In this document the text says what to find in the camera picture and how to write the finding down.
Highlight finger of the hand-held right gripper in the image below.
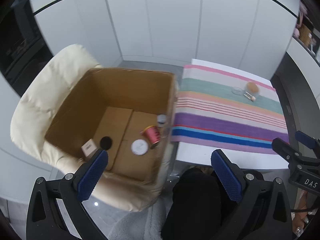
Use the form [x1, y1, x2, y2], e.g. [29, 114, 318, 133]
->
[272, 137, 304, 167]
[294, 131, 320, 153]

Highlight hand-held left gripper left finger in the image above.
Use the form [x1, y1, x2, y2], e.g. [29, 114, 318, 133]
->
[26, 148, 109, 240]

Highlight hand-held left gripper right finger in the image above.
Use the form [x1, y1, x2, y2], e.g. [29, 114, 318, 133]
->
[211, 149, 293, 240]

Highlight small beige carton box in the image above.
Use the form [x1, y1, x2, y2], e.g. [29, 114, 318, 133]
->
[81, 139, 98, 160]

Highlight black round lid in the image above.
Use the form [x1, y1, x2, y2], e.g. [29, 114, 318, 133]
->
[100, 136, 113, 150]

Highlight white round powder compact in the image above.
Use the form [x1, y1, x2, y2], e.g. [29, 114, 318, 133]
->
[131, 139, 148, 156]

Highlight red patterned jar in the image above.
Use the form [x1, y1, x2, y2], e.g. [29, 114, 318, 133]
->
[140, 126, 161, 150]

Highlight brown cardboard box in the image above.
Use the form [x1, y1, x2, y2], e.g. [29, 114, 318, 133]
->
[44, 67, 178, 184]

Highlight person's right hand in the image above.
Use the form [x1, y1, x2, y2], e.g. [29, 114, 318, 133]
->
[291, 190, 318, 238]

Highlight person's black trouser legs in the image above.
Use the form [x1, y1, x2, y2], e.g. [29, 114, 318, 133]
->
[161, 167, 240, 240]

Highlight striped colourful table cloth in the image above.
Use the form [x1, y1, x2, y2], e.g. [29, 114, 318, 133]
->
[171, 64, 290, 155]

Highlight cork-topped glass jar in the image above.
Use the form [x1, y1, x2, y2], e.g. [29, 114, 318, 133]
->
[246, 81, 260, 97]

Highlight pale fluffy garment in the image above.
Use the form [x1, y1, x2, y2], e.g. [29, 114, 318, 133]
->
[107, 200, 167, 240]

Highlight cream padded armchair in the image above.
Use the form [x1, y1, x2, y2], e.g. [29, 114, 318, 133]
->
[10, 44, 175, 213]

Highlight pink plush toy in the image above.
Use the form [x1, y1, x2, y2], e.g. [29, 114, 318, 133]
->
[294, 4, 308, 37]

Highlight dark cabinet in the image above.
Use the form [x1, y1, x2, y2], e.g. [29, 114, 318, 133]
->
[0, 0, 54, 93]

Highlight wall shelf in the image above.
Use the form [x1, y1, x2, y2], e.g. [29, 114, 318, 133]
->
[292, 2, 320, 63]

